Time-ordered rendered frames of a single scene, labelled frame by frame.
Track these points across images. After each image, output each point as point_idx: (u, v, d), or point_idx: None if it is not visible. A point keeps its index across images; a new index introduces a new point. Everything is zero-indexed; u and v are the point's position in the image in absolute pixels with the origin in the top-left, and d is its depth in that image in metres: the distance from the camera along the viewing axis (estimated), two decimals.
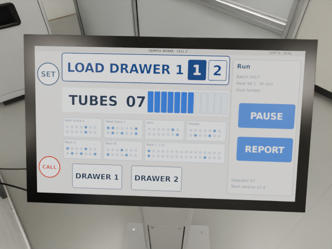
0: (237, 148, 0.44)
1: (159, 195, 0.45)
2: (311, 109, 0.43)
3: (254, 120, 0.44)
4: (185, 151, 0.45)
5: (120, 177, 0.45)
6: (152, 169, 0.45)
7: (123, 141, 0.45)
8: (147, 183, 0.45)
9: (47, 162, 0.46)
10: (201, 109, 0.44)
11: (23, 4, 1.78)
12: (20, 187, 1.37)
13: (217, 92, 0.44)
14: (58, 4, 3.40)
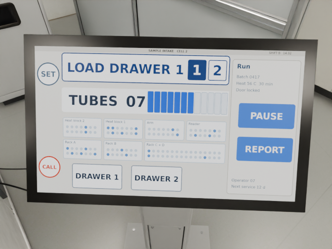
0: (237, 148, 0.44)
1: (159, 195, 0.45)
2: (311, 109, 0.43)
3: (254, 120, 0.44)
4: (185, 151, 0.45)
5: (120, 177, 0.45)
6: (152, 169, 0.45)
7: (123, 141, 0.45)
8: (147, 183, 0.45)
9: (47, 162, 0.46)
10: (201, 109, 0.44)
11: (23, 4, 1.78)
12: (20, 187, 1.37)
13: (217, 92, 0.44)
14: (58, 4, 3.40)
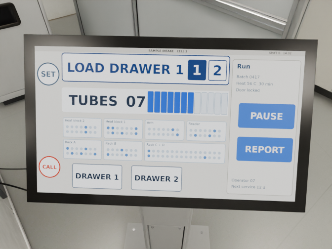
0: (237, 148, 0.44)
1: (159, 195, 0.45)
2: (311, 109, 0.43)
3: (254, 120, 0.44)
4: (185, 151, 0.45)
5: (120, 177, 0.45)
6: (152, 169, 0.45)
7: (123, 141, 0.45)
8: (147, 183, 0.45)
9: (47, 162, 0.46)
10: (201, 109, 0.44)
11: (23, 4, 1.78)
12: (20, 187, 1.37)
13: (217, 92, 0.44)
14: (58, 4, 3.40)
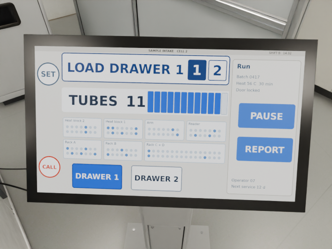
0: (237, 148, 0.44)
1: (159, 195, 0.45)
2: (311, 109, 0.43)
3: (254, 120, 0.44)
4: (185, 151, 0.45)
5: (120, 177, 0.45)
6: (152, 169, 0.45)
7: (123, 141, 0.45)
8: (147, 183, 0.45)
9: (47, 162, 0.46)
10: (201, 109, 0.44)
11: (23, 4, 1.78)
12: (20, 187, 1.37)
13: (217, 92, 0.44)
14: (58, 4, 3.40)
